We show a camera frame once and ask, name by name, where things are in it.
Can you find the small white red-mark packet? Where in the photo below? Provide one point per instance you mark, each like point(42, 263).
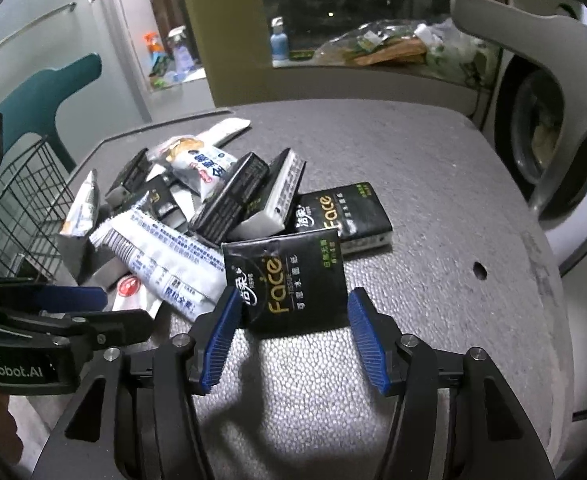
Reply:
point(133, 292)

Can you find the orange spray bottle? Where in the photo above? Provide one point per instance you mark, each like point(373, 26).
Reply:
point(153, 47)

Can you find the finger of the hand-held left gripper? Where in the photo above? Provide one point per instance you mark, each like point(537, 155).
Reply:
point(81, 298)
point(118, 327)

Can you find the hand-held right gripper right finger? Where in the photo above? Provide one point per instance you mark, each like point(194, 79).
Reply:
point(368, 340)

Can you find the white washing machine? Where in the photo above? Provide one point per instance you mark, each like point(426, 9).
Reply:
point(533, 125)

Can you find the clear plastic bag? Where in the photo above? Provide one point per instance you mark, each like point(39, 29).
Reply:
point(403, 45)

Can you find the small green flat object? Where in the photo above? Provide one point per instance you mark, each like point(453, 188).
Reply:
point(301, 55)

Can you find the blue bottle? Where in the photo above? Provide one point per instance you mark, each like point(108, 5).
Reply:
point(278, 40)

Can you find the grey chair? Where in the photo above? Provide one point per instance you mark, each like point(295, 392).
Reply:
point(538, 55)

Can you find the long white snack packet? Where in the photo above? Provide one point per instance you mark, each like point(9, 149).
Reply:
point(226, 130)
point(163, 255)

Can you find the white blue biscuit packet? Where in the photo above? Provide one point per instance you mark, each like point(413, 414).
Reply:
point(81, 205)
point(198, 160)

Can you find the teal chair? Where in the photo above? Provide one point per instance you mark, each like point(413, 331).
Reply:
point(48, 95)

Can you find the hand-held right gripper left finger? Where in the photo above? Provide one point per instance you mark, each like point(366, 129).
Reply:
point(221, 340)

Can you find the clear spray bottle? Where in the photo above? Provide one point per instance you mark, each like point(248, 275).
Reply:
point(181, 52)

